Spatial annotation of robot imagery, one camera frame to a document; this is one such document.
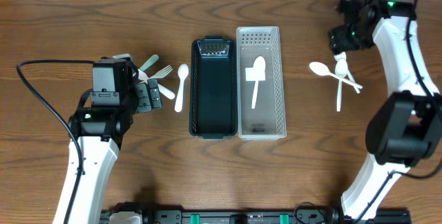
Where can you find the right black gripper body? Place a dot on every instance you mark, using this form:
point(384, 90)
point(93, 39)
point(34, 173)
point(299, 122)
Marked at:
point(348, 39)

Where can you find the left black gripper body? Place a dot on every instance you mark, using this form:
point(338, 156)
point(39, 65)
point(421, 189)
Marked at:
point(141, 102)

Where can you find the white thick-handled fork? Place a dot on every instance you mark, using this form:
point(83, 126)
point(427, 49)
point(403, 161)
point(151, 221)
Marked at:
point(143, 77)

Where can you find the white plastic spoon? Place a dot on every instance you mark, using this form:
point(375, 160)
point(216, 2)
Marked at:
point(350, 75)
point(339, 96)

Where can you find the white plastic spoon angled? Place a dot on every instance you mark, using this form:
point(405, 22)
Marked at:
point(323, 70)

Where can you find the white plastic spoon lowest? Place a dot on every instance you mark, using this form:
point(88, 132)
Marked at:
point(260, 65)

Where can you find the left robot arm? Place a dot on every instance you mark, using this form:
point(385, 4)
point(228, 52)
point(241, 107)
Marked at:
point(104, 114)

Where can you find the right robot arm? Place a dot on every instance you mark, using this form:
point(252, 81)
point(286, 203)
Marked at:
point(407, 128)

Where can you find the pale green fork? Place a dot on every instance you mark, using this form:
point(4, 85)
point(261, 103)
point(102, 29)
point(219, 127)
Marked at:
point(162, 73)

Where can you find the teal green fork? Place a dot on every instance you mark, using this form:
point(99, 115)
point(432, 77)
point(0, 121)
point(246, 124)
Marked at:
point(149, 62)

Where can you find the dark green plastic basket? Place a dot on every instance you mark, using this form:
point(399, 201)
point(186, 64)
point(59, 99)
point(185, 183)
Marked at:
point(214, 95)

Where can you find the white label in basket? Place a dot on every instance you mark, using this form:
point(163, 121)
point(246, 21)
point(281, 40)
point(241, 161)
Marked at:
point(252, 74)

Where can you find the clear perforated plastic basket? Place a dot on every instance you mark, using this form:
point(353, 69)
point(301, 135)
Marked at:
point(267, 121)

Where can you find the white thick-handled spoon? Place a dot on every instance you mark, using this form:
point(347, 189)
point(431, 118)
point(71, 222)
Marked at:
point(182, 72)

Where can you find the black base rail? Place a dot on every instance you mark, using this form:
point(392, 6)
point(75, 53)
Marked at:
point(137, 213)

